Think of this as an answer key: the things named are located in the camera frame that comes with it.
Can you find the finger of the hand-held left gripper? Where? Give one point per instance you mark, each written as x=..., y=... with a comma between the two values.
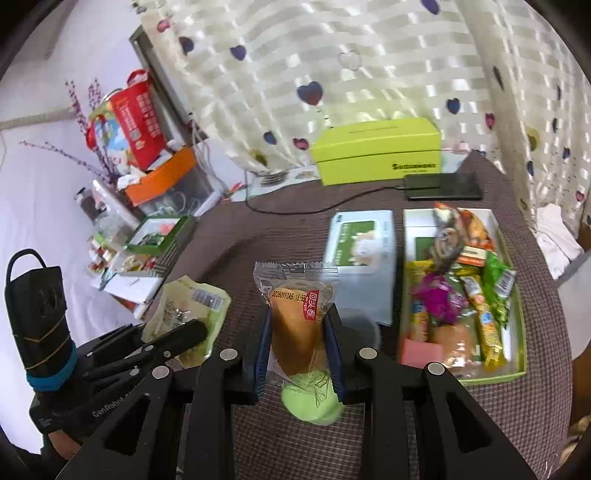
x=117, y=339
x=184, y=334

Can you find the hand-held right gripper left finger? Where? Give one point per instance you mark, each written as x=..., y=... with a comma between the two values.
x=263, y=350

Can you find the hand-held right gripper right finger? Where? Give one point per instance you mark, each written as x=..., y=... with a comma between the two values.
x=333, y=355

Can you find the pale green pastry packet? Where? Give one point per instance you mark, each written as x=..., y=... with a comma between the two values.
x=184, y=300

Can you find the clear sponge cake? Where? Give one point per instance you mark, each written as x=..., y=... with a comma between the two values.
x=455, y=344
x=295, y=332

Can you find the pink jelly cup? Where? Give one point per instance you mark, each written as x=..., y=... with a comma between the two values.
x=420, y=353

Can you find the purple snack packet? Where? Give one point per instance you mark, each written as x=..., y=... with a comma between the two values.
x=438, y=295

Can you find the dark pastry packet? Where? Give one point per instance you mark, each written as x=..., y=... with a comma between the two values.
x=445, y=244

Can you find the lime green box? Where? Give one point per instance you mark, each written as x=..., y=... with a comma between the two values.
x=498, y=377
x=369, y=152

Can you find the red snack packet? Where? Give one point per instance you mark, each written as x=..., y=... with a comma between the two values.
x=471, y=257

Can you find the orange white snack packet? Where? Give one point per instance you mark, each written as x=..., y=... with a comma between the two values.
x=443, y=214

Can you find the green cartoon snack packet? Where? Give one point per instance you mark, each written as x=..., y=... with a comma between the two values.
x=498, y=277

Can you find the person's left hand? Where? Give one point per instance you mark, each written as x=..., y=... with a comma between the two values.
x=64, y=443

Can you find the black tub with clear lid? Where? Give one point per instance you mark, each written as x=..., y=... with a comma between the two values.
x=364, y=332

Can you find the white flat box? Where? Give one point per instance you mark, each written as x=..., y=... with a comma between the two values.
x=134, y=286

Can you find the small lime green jar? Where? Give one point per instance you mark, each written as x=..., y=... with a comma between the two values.
x=307, y=410

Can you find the green striped gift box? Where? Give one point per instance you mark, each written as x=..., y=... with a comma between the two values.
x=180, y=235

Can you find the white green wet wipes pack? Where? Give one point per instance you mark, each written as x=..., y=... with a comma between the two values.
x=360, y=249

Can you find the clear plastic bag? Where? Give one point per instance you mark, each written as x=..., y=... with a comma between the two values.
x=106, y=217

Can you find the green printed card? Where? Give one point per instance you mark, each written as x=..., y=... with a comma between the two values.
x=422, y=249

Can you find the clear storage bin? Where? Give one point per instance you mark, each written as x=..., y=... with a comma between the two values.
x=184, y=194

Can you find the brown checked tablecloth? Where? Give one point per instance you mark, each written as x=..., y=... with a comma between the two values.
x=461, y=415

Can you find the orange cardboard box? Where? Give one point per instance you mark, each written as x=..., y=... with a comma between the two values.
x=161, y=177

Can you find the purple flower branches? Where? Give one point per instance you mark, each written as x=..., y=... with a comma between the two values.
x=104, y=161

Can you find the colourful paper bag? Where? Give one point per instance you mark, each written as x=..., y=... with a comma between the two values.
x=108, y=134

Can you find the black smartphone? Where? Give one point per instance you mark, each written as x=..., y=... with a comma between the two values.
x=443, y=185

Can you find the closed lime green box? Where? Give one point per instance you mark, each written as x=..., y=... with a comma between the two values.
x=369, y=152

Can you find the red gift bag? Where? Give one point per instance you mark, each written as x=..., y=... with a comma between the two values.
x=138, y=120

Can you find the grey round seat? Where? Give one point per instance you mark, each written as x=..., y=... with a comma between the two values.
x=575, y=304

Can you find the white cloth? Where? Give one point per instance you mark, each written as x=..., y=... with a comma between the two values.
x=556, y=240

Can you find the heart print striped curtain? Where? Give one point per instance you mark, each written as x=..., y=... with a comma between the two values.
x=369, y=60

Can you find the white wall pipe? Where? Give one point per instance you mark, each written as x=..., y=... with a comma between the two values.
x=32, y=119

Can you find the dark window frame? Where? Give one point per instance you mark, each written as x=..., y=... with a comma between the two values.
x=154, y=64

